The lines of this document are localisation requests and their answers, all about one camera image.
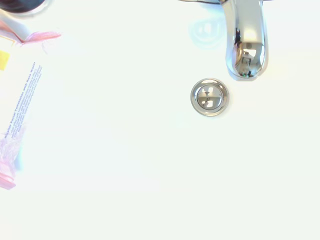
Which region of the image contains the chrome faucet spout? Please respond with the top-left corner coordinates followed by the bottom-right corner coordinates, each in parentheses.
top-left (177, 0), bottom-right (273, 82)

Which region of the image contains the dark round glass container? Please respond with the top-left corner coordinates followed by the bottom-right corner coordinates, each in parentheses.
top-left (0, 0), bottom-right (55, 19)

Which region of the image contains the white facial wipes packet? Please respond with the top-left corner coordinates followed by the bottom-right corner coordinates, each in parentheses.
top-left (0, 19), bottom-right (63, 191)

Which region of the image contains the white ceramic sink basin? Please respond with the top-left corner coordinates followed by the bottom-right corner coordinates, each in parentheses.
top-left (14, 0), bottom-right (320, 240)

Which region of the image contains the chrome sink drain plug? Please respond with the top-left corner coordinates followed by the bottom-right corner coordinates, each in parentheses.
top-left (190, 77), bottom-right (230, 118)

